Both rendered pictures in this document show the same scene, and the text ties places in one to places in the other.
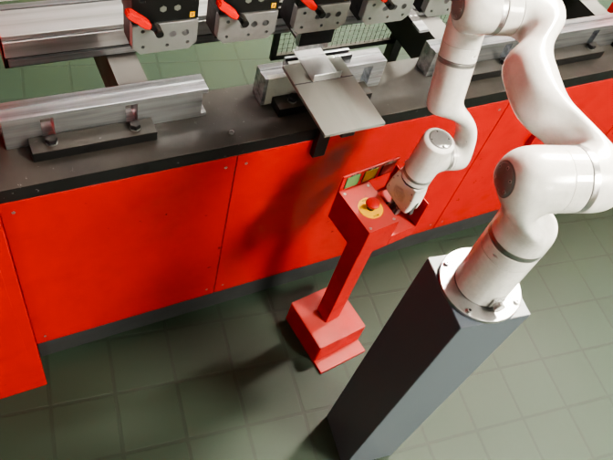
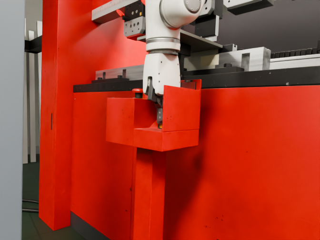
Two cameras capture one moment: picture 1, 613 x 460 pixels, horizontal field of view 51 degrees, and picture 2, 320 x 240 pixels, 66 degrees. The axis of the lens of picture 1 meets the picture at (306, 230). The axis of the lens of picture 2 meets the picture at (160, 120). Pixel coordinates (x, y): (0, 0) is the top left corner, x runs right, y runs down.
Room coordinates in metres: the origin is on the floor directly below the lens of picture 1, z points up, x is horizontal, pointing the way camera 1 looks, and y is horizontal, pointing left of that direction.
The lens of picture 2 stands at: (1.21, -0.85, 0.76)
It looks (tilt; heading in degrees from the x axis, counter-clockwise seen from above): 3 degrees down; 86
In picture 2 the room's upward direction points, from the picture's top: 2 degrees clockwise
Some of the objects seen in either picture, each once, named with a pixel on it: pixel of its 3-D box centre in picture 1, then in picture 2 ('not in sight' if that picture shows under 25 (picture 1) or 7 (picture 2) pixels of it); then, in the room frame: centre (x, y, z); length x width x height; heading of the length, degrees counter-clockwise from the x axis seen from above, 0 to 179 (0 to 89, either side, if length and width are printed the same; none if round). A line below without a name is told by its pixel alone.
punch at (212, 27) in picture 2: (315, 34); (206, 30); (1.45, 0.15, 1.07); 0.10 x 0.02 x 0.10; 131
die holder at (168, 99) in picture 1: (108, 109); (123, 76); (1.09, 0.57, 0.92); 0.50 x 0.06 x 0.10; 131
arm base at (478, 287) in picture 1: (496, 262); not in sight; (0.89, -0.40, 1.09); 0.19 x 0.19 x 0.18
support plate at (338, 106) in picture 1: (332, 95); (181, 43); (1.33, 0.05, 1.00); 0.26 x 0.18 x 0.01; 41
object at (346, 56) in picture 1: (317, 59); (211, 52); (1.47, 0.13, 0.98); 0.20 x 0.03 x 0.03; 131
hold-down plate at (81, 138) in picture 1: (94, 139); (109, 82); (1.01, 0.57, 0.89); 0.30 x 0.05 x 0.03; 131
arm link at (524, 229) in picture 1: (531, 200); not in sight; (0.87, -0.37, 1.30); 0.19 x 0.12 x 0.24; 115
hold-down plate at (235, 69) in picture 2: (322, 99); (203, 74); (1.43, 0.08, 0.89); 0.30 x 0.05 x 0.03; 131
